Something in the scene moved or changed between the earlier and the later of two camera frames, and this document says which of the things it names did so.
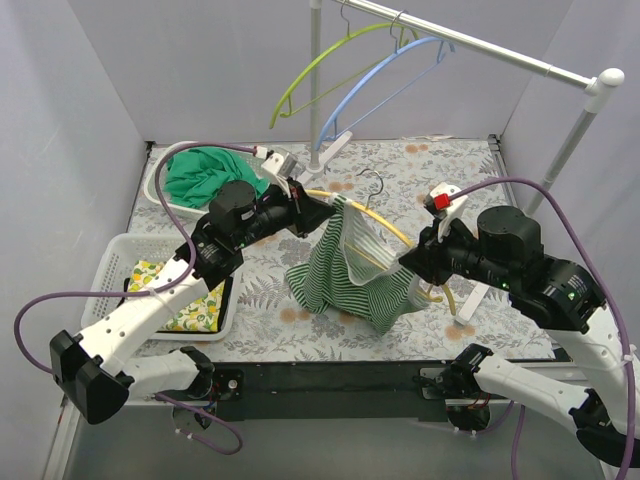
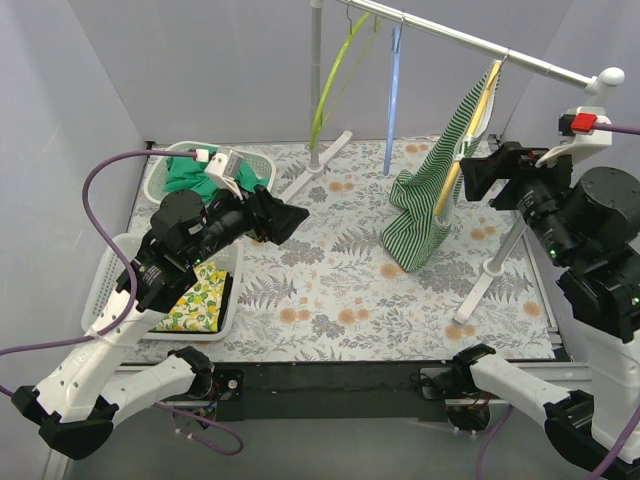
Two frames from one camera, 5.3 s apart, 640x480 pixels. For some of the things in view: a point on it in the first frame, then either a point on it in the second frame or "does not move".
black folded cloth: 228,283 does not move
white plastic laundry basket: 114,265 does not move
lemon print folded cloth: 202,315 does not move
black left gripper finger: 313,212 to 277,219
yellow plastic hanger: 399,233 to 455,168
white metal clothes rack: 596,87 does not move
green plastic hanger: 396,27 to 353,30
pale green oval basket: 171,199 does not move
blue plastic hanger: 363,70 to 394,57
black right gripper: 430,258 to 507,181
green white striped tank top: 350,265 to 416,196
